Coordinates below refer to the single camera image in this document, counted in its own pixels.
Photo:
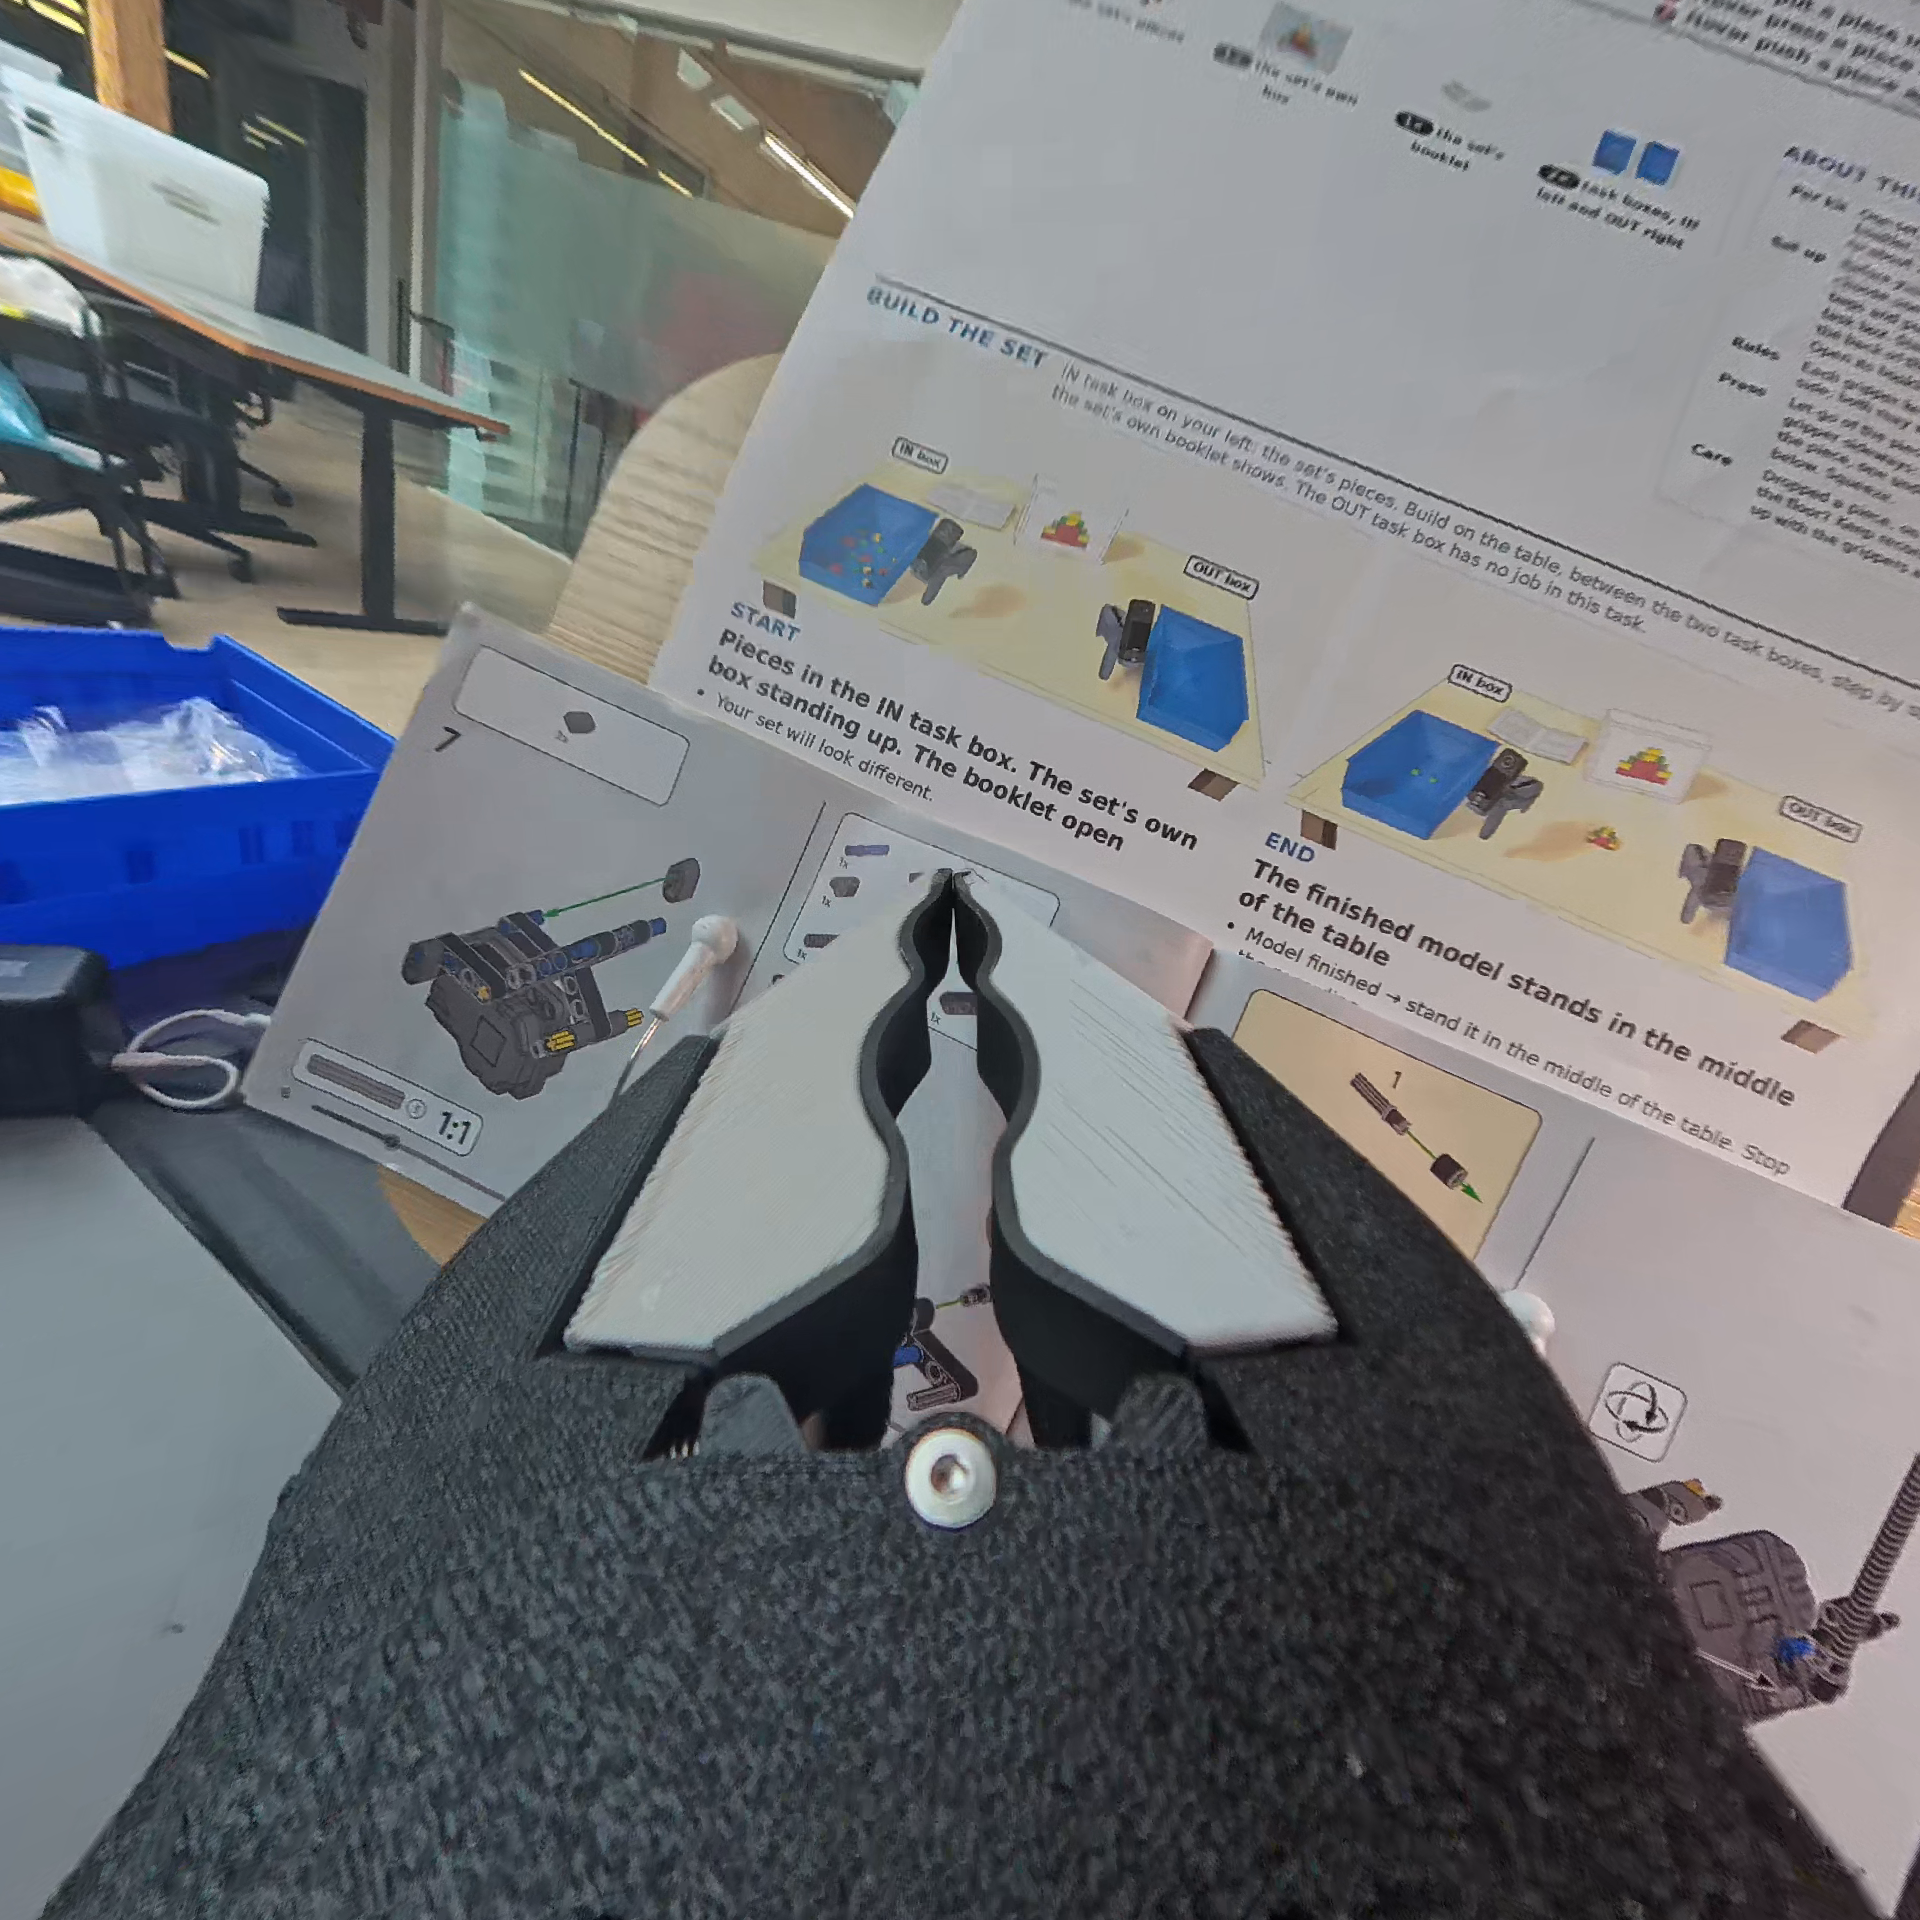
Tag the printed task instruction sheet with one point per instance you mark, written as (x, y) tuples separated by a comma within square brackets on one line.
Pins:
[(1350, 375)]

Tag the white storage box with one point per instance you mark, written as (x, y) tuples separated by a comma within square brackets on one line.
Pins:
[(150, 210)]

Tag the small black box device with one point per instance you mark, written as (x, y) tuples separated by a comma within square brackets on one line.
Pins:
[(54, 1042)]

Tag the white book stand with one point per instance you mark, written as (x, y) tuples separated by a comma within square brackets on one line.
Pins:
[(704, 942)]

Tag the clear plastic bags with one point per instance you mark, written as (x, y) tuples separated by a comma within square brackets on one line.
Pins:
[(150, 751)]

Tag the black office chairs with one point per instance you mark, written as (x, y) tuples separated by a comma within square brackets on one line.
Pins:
[(135, 465)]

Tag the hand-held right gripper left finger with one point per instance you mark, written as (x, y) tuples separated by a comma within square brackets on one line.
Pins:
[(750, 1184)]

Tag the building instruction booklet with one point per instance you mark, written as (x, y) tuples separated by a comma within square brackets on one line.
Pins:
[(570, 839)]

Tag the long wooden office desk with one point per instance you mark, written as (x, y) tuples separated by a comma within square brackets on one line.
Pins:
[(300, 353)]

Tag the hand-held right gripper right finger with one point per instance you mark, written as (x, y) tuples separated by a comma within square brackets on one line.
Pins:
[(1155, 1184)]

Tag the blue plastic bin with slots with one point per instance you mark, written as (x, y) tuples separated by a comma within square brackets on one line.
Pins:
[(180, 879)]

